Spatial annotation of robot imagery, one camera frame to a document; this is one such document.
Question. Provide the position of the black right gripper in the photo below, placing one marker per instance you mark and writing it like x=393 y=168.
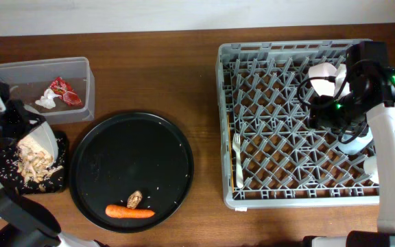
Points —
x=319 y=114

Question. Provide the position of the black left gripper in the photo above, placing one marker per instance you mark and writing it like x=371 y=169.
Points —
x=25 y=117

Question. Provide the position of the light blue plastic cup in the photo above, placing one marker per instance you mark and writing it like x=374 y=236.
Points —
x=356 y=145

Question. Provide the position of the rice and food scraps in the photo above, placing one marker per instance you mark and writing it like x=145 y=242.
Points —
x=35 y=163

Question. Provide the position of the red snack wrapper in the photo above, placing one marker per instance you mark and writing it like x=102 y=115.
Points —
x=65 y=92

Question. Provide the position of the white paper cup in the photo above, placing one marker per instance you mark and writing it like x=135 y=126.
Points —
x=370 y=168

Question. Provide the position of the white plastic fork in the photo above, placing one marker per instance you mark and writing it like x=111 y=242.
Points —
x=236 y=146

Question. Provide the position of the round black serving tray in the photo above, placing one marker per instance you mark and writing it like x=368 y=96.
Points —
x=126 y=153

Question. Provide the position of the grey plate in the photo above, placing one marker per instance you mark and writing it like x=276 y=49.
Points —
x=41 y=139

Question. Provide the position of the wooden chopstick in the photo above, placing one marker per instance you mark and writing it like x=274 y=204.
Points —
x=230 y=153

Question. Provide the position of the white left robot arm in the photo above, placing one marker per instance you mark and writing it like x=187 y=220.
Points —
x=24 y=222

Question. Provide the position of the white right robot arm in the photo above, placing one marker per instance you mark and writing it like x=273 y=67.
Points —
x=356 y=99

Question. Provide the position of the clear plastic waste bin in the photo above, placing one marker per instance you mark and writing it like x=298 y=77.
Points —
x=28 y=81

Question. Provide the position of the grey plastic dishwasher rack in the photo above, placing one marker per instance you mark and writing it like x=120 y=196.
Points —
x=285 y=163

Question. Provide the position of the crumpled white tissue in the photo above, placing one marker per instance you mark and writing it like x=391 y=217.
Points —
x=47 y=99

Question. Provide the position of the orange carrot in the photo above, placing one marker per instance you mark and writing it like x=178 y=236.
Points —
x=116 y=211

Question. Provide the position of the brown food lump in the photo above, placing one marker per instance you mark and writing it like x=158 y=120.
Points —
x=134 y=200

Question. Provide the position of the small white label sticker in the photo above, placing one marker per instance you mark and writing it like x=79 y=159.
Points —
x=241 y=209

